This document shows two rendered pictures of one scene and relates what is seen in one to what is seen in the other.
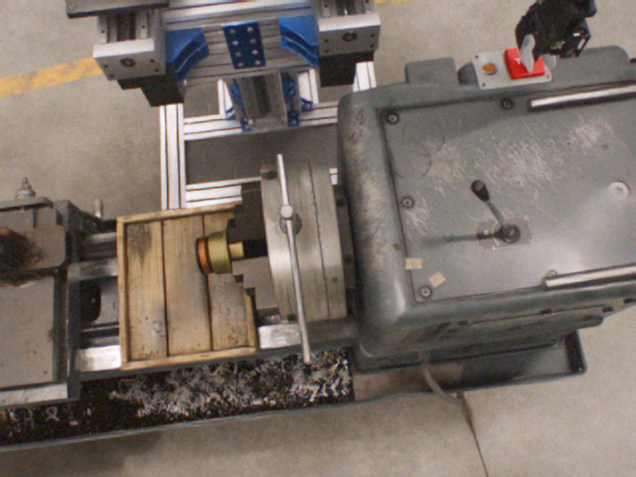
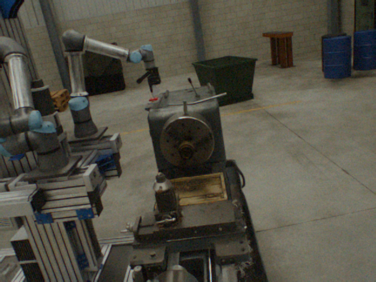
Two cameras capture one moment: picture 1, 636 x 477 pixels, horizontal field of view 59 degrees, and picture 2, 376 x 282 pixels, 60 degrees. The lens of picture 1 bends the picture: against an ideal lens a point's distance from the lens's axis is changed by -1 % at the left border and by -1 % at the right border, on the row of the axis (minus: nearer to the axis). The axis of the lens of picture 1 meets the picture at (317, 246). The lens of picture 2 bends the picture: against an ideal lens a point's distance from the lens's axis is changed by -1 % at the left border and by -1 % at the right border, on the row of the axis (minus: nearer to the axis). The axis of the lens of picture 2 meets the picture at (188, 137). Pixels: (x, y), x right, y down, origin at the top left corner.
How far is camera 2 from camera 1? 1.89 m
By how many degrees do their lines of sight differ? 70
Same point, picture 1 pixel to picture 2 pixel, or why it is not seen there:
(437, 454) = (271, 241)
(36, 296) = (190, 210)
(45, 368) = (225, 202)
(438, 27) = not seen: hidden behind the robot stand
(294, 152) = (116, 268)
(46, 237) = not seen: hidden behind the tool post
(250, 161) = not seen: outside the picture
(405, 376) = (234, 194)
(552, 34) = (157, 76)
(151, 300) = (197, 199)
